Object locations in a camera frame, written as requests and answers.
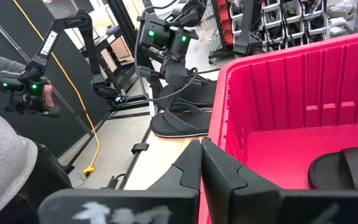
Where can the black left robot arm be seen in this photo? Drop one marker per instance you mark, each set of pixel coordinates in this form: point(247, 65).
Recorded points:
point(166, 34)

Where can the white storage bin rack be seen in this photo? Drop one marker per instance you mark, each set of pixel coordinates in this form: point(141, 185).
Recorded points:
point(291, 28)

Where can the person's hand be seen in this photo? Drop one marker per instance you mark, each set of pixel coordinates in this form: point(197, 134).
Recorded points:
point(48, 96)

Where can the black cart with wooden shelves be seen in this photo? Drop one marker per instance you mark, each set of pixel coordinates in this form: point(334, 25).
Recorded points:
point(121, 49)

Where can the small black slide sandal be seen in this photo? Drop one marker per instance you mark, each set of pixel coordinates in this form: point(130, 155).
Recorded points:
point(331, 171)

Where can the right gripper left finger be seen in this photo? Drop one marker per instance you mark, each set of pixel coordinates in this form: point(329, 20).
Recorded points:
point(185, 174)

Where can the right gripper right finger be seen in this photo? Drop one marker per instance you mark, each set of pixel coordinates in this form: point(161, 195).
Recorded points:
point(219, 180)

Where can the black machine stand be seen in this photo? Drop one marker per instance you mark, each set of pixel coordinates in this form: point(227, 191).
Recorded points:
point(249, 40)

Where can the black table edge bracket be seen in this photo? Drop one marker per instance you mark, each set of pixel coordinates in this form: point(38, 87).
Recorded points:
point(140, 147)

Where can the red plastic bin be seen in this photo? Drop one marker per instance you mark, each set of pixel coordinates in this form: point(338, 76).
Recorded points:
point(291, 93)

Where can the red storage bin stack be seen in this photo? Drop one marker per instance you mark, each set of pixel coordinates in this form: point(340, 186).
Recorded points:
point(225, 28)

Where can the person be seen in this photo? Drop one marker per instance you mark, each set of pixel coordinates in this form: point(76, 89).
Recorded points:
point(2, 161)

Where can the black flip-flop sandal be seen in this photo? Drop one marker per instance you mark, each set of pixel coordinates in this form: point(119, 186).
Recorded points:
point(204, 93)
point(166, 129)

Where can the black left table frame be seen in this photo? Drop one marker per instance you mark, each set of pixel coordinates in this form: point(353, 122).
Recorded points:
point(126, 107)

